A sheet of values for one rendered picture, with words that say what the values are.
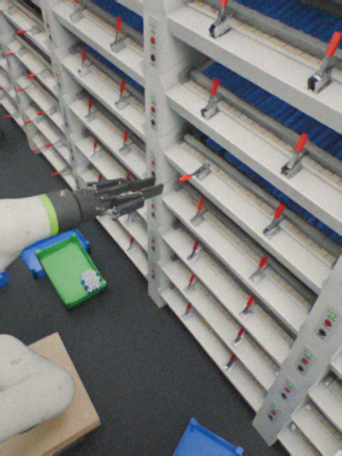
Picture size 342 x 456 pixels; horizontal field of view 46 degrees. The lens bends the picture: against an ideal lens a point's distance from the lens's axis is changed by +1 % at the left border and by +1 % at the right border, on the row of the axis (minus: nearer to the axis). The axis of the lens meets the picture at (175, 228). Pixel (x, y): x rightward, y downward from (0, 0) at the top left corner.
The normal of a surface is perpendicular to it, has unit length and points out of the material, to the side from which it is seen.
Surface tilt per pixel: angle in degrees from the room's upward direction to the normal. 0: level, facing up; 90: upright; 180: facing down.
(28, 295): 0
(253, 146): 20
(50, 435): 2
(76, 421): 2
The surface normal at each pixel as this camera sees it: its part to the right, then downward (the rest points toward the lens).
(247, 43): -0.23, -0.51
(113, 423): 0.04, -0.69
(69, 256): 0.21, -0.49
